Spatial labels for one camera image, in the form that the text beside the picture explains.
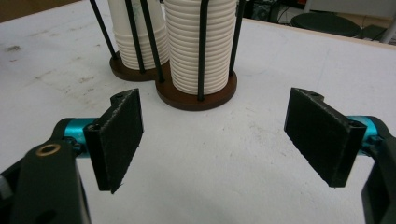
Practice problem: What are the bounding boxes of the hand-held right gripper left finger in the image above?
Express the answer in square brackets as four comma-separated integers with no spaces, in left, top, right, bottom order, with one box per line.
[63,88,145,195]

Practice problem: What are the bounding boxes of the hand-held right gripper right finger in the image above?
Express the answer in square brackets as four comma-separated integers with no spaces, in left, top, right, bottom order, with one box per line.
[283,87,380,189]

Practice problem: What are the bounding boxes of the brown cup holder black rods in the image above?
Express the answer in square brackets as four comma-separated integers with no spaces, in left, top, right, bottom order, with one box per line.
[89,0,247,112]

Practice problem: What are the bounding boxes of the short stack of floral cups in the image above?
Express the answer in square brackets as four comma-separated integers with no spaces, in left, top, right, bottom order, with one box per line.
[106,0,171,71]

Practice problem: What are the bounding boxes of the round black stool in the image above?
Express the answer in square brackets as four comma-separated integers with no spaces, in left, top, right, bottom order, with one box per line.
[290,12,362,38]

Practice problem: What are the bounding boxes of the tall stack of white cups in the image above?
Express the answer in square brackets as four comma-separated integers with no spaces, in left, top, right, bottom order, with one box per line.
[163,0,237,96]

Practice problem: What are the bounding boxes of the white metal pole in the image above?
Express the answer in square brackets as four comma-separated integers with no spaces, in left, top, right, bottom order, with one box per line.
[378,13,396,45]

